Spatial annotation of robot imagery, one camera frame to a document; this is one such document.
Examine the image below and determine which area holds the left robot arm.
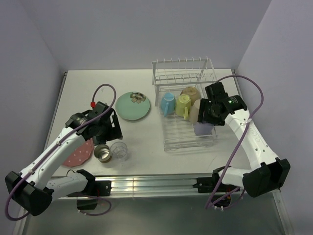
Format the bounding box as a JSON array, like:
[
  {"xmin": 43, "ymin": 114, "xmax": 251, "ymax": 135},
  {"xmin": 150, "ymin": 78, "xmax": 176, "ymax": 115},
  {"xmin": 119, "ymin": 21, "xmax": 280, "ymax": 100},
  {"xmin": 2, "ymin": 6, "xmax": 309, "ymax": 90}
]
[{"xmin": 5, "ymin": 102, "xmax": 123, "ymax": 216}]

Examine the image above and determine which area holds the yellow-green faceted mug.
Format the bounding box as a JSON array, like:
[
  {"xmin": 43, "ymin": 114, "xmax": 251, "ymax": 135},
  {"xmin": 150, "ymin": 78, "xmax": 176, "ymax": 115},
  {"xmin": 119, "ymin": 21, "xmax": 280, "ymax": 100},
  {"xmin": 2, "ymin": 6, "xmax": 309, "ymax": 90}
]
[{"xmin": 175, "ymin": 94, "xmax": 191, "ymax": 120}]

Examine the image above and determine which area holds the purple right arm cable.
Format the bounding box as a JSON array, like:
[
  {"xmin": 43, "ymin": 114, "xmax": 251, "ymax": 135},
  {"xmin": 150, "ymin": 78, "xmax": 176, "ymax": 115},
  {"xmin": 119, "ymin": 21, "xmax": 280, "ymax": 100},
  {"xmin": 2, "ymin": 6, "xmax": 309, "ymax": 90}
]
[{"xmin": 204, "ymin": 75, "xmax": 264, "ymax": 210}]

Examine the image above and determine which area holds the white wire dish rack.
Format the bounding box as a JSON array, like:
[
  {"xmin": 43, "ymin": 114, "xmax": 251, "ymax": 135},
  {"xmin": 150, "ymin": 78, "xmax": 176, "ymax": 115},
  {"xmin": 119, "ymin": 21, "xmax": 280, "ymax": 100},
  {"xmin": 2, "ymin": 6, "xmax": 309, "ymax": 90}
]
[{"xmin": 152, "ymin": 57, "xmax": 218, "ymax": 151}]

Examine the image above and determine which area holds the metal tin cup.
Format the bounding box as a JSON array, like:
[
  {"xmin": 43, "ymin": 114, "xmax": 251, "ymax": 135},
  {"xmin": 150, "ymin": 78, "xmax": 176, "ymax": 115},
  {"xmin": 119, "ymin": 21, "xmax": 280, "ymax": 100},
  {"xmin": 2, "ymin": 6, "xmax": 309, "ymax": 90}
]
[{"xmin": 93, "ymin": 144, "xmax": 112, "ymax": 163}]

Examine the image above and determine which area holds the purple plastic cup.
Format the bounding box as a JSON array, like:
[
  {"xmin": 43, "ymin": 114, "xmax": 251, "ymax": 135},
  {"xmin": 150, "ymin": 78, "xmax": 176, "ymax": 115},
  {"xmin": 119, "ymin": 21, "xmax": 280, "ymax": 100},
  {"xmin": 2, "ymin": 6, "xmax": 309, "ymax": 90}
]
[{"xmin": 193, "ymin": 122, "xmax": 214, "ymax": 136}]

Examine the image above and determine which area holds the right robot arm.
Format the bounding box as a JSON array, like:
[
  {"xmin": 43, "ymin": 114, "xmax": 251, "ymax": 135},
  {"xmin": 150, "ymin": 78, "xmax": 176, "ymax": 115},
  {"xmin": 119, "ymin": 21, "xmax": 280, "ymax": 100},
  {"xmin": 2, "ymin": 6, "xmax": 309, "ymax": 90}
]
[{"xmin": 198, "ymin": 82, "xmax": 291, "ymax": 198}]

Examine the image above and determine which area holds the clear glass tumbler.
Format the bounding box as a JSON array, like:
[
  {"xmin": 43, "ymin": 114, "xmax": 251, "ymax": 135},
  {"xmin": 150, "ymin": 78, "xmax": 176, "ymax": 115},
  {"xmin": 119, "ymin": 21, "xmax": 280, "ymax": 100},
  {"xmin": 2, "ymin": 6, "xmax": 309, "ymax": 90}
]
[{"xmin": 110, "ymin": 141, "xmax": 128, "ymax": 161}]

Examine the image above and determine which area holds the blue ceramic mug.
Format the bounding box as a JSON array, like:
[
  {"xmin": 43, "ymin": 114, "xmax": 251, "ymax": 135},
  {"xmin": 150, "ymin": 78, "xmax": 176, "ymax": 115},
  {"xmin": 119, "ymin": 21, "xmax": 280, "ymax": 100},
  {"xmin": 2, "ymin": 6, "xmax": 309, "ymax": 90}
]
[{"xmin": 160, "ymin": 93, "xmax": 176, "ymax": 117}]

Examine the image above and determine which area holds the aluminium table edge rail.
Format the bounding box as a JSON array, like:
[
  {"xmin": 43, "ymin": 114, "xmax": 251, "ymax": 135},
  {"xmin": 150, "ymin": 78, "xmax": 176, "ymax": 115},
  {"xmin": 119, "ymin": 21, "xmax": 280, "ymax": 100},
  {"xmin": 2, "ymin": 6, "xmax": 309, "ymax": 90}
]
[{"xmin": 47, "ymin": 173, "xmax": 213, "ymax": 199}]

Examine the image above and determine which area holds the pink speckled plate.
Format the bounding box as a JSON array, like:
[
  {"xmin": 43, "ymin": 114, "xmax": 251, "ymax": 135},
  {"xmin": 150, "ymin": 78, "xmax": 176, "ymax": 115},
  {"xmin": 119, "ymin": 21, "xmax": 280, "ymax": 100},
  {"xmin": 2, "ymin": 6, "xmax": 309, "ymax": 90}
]
[{"xmin": 62, "ymin": 139, "xmax": 94, "ymax": 168}]

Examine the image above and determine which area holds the beige plastic cup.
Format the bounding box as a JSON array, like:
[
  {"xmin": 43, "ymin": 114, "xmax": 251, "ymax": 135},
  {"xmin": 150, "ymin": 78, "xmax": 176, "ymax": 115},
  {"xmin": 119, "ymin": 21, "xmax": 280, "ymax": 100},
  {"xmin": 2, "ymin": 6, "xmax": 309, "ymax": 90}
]
[{"xmin": 189, "ymin": 99, "xmax": 201, "ymax": 124}]

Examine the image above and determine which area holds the green floral plate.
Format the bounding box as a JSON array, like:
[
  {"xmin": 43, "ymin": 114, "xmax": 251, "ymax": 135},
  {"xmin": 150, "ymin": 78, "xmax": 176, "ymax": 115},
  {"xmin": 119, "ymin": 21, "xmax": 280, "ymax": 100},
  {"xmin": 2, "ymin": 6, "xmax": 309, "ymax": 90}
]
[{"xmin": 115, "ymin": 92, "xmax": 151, "ymax": 121}]

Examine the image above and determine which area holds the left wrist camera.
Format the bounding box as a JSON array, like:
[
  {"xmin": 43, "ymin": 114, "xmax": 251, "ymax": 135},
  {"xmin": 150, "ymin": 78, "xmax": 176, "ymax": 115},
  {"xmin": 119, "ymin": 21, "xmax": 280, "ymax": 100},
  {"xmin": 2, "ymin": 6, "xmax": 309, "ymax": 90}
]
[{"xmin": 90, "ymin": 101, "xmax": 96, "ymax": 108}]

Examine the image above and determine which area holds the floral ceramic bowl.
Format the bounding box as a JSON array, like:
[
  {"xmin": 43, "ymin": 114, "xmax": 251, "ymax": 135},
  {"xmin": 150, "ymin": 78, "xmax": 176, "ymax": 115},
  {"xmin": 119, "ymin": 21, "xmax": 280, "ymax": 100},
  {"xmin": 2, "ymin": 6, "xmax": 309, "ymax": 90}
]
[{"xmin": 180, "ymin": 86, "xmax": 201, "ymax": 105}]

